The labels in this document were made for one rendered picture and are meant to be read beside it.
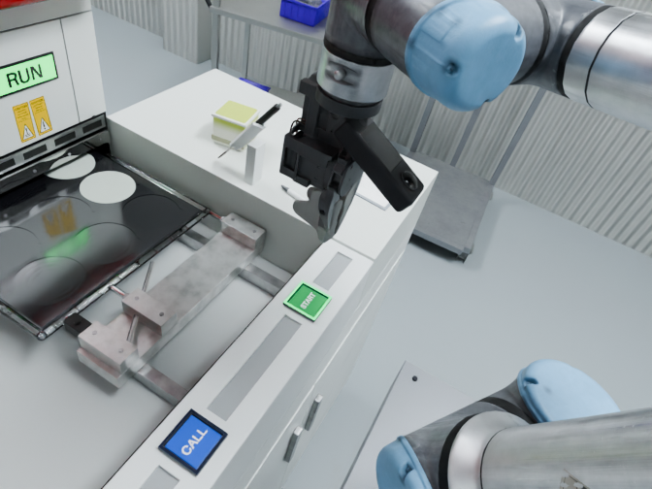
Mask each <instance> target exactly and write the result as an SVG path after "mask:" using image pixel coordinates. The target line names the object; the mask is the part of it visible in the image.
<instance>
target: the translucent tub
mask: <svg viewBox="0 0 652 489"><path fill-rule="evenodd" d="M260 113H261V110H259V109H256V108H253V107H251V106H248V105H245V104H242V103H239V102H236V101H233V100H231V99H227V100H226V101H225V102H224V103H223V104H222V105H220V106H219V107H218V108H217V109H216V110H215V111H214V112H213V113H212V116H213V128H212V140H213V141H214V142H215V143H217V144H220V145H223V146H226V147H230V143H231V142H232V141H233V140H234V139H235V138H236V137H237V136H239V135H240V134H241V133H242V132H243V131H244V130H245V129H246V127H247V126H248V125H250V124H251V123H252V122H255V121H256V120H257V119H258V116H259V114H260Z"/></svg>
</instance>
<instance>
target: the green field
mask: <svg viewBox="0 0 652 489"><path fill-rule="evenodd" d="M53 78H56V73H55V68H54V63H53V59H52V54H51V55H48V56H44V57H41V58H38V59H34V60H31V61H27V62H24V63H21V64H17V65H15V66H12V67H8V68H5V69H2V70H0V96H1V95H4V94H7V93H10V92H13V91H16V90H19V89H22V88H24V87H27V86H30V85H33V84H36V83H39V82H44V81H47V80H50V79H53Z"/></svg>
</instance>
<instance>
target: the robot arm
mask: <svg viewBox="0 0 652 489"><path fill-rule="evenodd" d="M395 67H397V68H398V69H399V70H400V71H402V72H403V73H404V74H405V75H406V76H408V77H409V78H410V80H411V81H412V83H413V84H414V85H415V86H416V87H417V88H418V89H419V90H420V91H421V92H423V93H424V94H426V95H427V96H429V97H431V98H434V99H436V100H438V101H439V102H440V103H442V104H443V105H444V106H446V107H447V108H448V109H450V110H452V111H456V112H469V111H474V110H477V109H479V108H480V107H481V105H482V104H483V103H484V102H492V101H493V100H495V99H496V98H497V97H498V96H499V95H500V94H501V93H502V92H503V91H504V90H505V89H506V88H507V87H508V86H509V85H519V84H529V85H534V86H538V87H541V88H543V89H546V90H548V91H551V92H553V93H556V94H559V95H561V96H564V97H566V98H569V99H571V100H572V101H575V102H578V103H580V104H583V105H585V106H588V107H590V108H593V109H595V110H598V111H600V112H603V113H606V114H610V115H612V116H615V117H617V118H620V119H622V120H625V121H627V122H630V123H631V124H634V125H637V126H639V127H642V128H644V129H647V130H649V131H652V14H651V13H646V12H642V11H638V10H633V9H628V8H624V7H615V6H612V5H608V4H605V3H604V2H603V1H600V0H331V2H330V8H329V13H328V18H327V23H326V29H325V35H324V40H323V46H322V52H321V56H320V61H319V66H318V71H315V72H314V73H313V74H311V76H310V77H309V78H303V79H302V80H301V81H300V87H299V92H300V93H302V94H305V101H304V106H303V111H302V117H299V118H298V119H297V120H294V121H293V122H292V124H291V127H290V130H289V132H288V133H286V134H285V135H284V140H283V147H282V154H281V160H280V166H279V172H280V173H281V174H283V175H285V176H287V177H289V178H291V179H293V181H295V182H297V183H298V184H300V185H302V186H303V187H305V188H308V187H309V186H310V185H312V187H309V189H308V191H307V196H308V200H295V201H294V202H293V211H294V212H295V213H296V214H297V215H299V216H300V217H301V218H302V219H303V220H304V221H306V222H307V223H308V224H309V225H311V226H312V227H313V228H314V229H315V230H316V232H317V235H318V239H319V240H320V241H321V242H323V243H326V242H328V241H329V240H331V239H332V238H333V237H334V236H335V235H336V234H337V232H338V230H339V228H340V226H341V225H342V222H343V220H344V218H345V216H346V213H347V211H348V209H349V206H350V205H351V203H352V201H353V198H354V196H355V194H356V191H357V189H358V187H359V184H360V182H361V179H362V177H363V174H364V173H365V174H366V175H367V176H368V178H369V179H370V180H371V181H372V182H373V184H374V185H375V186H376V188H377V189H378V190H379V191H380V193H381V194H382V195H383V196H384V198H385V199H386V200H387V201H388V203H389V204H390V205H391V206H392V207H393V209H394V210H395V211H396V212H402V211H403V210H405V209H407V208H408V207H410V206H411V205H412V204H413V203H414V201H415V200H416V199H417V197H418V196H419V195H420V193H421V192H422V191H423V189H424V184H423V183H422V181H421V180H420V179H419V177H418V176H417V175H416V174H415V172H414V171H413V170H412V169H411V168H410V166H409V165H408V163H407V162H406V161H405V160H404V158H403V157H402V156H401V154H400V153H399V152H398V151H397V150H396V149H395V148H394V147H393V145H392V144H391V143H390V142H389V140H388V139H387V138H386V137H385V135H384V134H383V133H382V131H381V130H380V129H379V128H378V126H377V125H376V124H375V122H374V121H373V120H372V119H371V117H374V116H376V115H377V114H378V113H379V112H380V108H381V105H382V102H383V99H384V98H385V97H386V95H387V92H388V89H389V86H390V82H391V80H392V77H393V73H394V70H395ZM299 119H301V121H300V120H299ZM294 122H296V124H295V125H294V126H293V124H294ZM292 127H293V128H292ZM298 130H300V131H299V132H298ZM295 132H296V134H295V135H294V133H295ZM375 471H376V481H377V486H378V489H652V407H646V408H639V409H632V410H625V411H620V409H619V408H618V406H617V405H616V404H615V403H614V401H613V400H612V399H611V397H610V396H609V395H608V394H607V393H606V392H605V390H604V389H603V388H602V387H601V386H600V385H599V384H598V383H597V382H596V381H595V380H594V379H592V378H591V377H589V376H588V375H586V374H585V373H583V372H582V371H580V370H579V369H577V368H573V367H572V366H570V365H569V364H567V363H564V362H561V361H557V360H552V359H541V360H537V361H535V362H533V363H531V364H530V365H529V366H528V367H525V368H523V369H522V370H521V371H520V372H519V373H518V375H517V378H516V379H515V380H514V381H513V382H512V383H511V384H509V385H508V386H506V387H505V388H503V389H501V390H499V391H497V392H495V393H493V394H491V395H489V396H487V397H485V398H483V399H481V400H479V401H477V402H474V403H472V404H470V405H468V406H466V407H462V408H460V409H458V410H456V411H454V412H452V413H450V414H448V415H446V416H445V417H443V418H441V419H438V420H436V421H434V422H432V423H430V424H428V425H426V426H424V427H422V428H420V429H418V430H416V431H413V432H411V433H409V434H407V435H405V436H403V435H400V436H397V439H396V440H394V441H392V442H391V443H389V444H387V445H385V446H384V447H383V448H382V449H381V450H380V451H379V453H378V455H377V459H376V465H375Z"/></svg>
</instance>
